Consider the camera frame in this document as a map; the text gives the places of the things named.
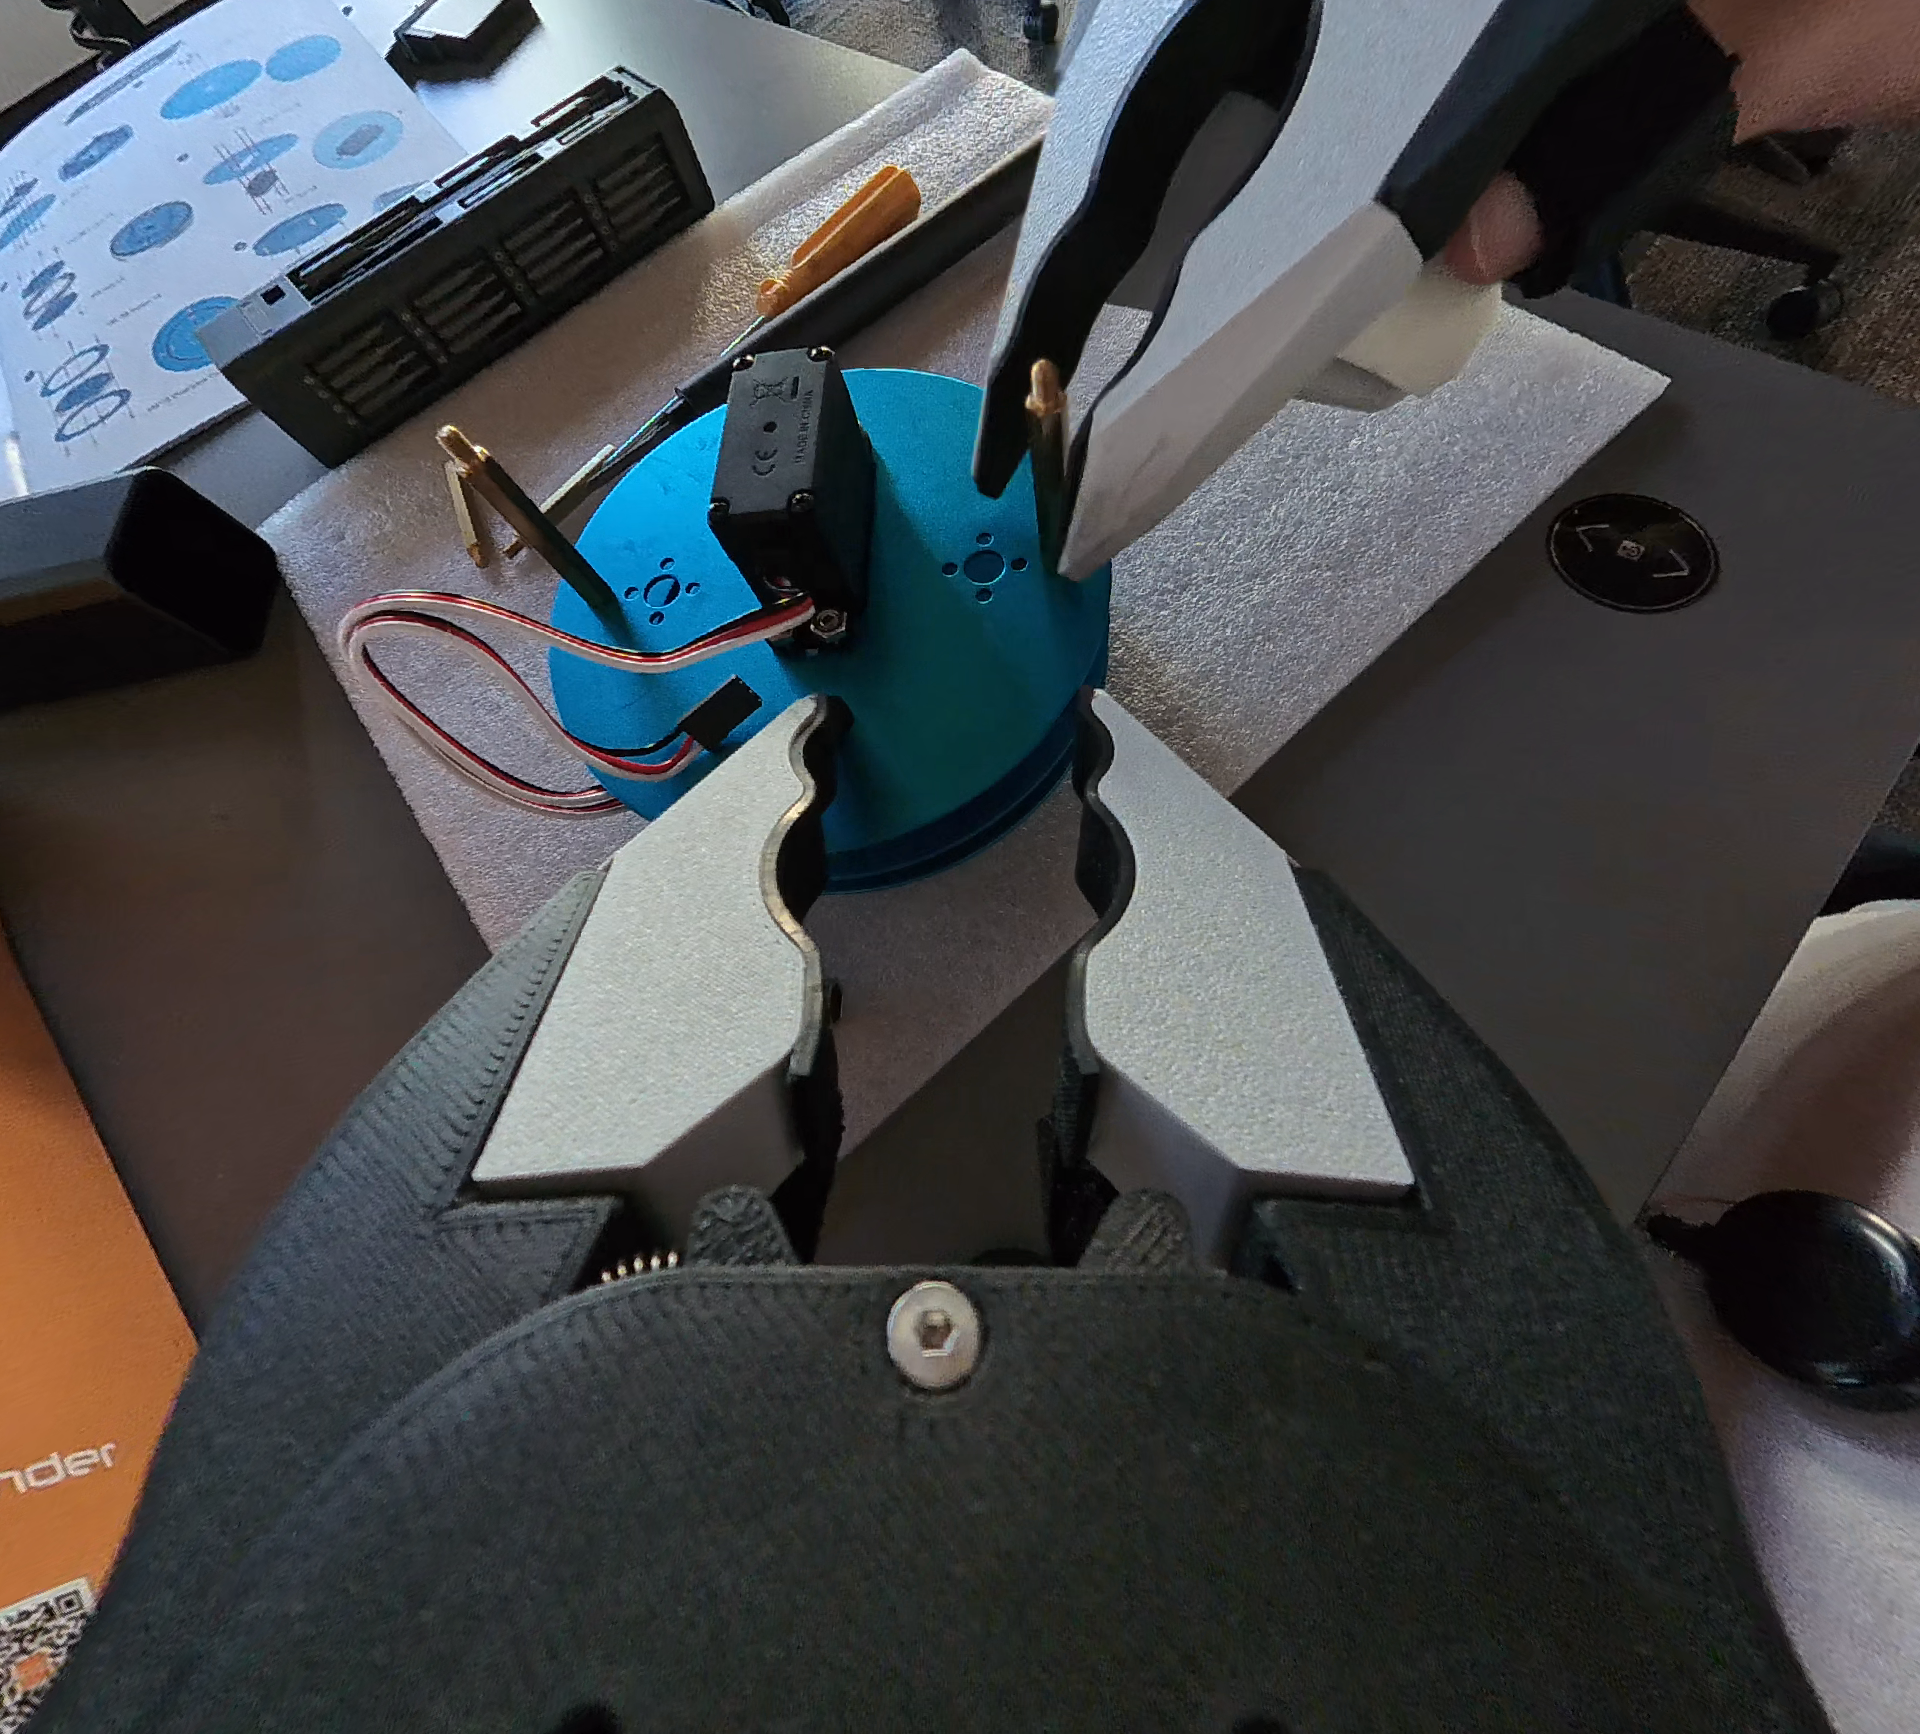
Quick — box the round desk control button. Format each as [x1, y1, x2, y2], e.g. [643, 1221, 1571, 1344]
[1546, 492, 1722, 618]

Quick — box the small black box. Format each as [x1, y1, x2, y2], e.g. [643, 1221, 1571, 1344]
[384, 0, 538, 86]

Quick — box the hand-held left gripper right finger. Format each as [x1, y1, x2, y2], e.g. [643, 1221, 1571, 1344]
[1042, 686, 1417, 1267]

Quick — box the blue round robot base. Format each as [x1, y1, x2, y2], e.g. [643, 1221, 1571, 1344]
[546, 368, 1115, 891]

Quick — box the black precision screwdriver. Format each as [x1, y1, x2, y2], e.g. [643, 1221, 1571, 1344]
[531, 165, 1053, 520]

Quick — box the black badge reel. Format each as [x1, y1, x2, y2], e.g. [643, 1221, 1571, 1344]
[1647, 1191, 1920, 1412]

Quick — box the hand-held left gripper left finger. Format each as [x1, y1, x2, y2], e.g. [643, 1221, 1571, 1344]
[470, 691, 843, 1219]

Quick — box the red white servo cable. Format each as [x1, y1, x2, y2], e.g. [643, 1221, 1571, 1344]
[338, 584, 818, 812]

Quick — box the instruction manual with blue pictures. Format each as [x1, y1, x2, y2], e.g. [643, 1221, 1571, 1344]
[0, 0, 470, 476]

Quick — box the black servo motor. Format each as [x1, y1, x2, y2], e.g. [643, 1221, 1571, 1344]
[707, 347, 874, 656]

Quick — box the person's right hand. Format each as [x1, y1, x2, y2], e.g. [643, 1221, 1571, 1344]
[1439, 0, 1920, 287]

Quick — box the black screwdriver bit case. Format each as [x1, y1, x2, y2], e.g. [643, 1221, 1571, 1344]
[194, 69, 718, 468]

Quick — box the orange handled screwdriver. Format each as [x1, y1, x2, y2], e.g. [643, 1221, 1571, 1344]
[667, 164, 919, 407]

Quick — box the dark rectangular case sleeve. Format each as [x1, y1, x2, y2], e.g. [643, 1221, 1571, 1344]
[0, 468, 284, 714]

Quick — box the white foam sheet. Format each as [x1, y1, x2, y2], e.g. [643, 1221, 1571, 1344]
[260, 44, 1675, 1136]

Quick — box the orange cardboard box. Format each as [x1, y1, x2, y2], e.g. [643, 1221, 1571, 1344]
[0, 924, 201, 1734]

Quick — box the black office chair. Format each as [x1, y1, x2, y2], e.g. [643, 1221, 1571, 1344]
[1636, 112, 1920, 340]

